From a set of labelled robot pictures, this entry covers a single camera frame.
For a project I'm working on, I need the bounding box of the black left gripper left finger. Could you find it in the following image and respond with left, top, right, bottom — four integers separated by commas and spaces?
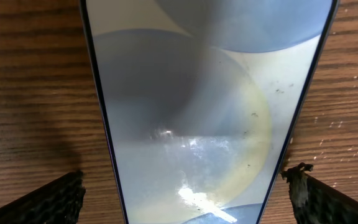
0, 170, 86, 224

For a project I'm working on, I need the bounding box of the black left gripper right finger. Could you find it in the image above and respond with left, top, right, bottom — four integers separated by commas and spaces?
280, 162, 358, 224

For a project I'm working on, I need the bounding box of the Samsung Galaxy smartphone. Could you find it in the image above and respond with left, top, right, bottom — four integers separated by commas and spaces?
80, 0, 339, 224

